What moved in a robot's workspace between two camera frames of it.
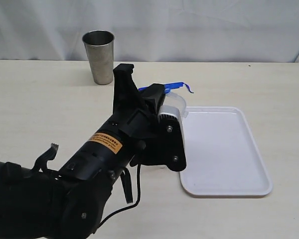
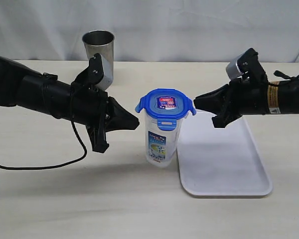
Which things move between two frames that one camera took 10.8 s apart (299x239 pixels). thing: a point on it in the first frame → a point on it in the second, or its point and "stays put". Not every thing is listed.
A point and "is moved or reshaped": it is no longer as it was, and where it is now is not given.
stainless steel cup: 99,46 stays put
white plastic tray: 222,158 stays put
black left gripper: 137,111 → 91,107
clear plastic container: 175,104 is moved or reshaped
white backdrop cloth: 188,31 stays put
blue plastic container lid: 168,86 is moved or reshaped
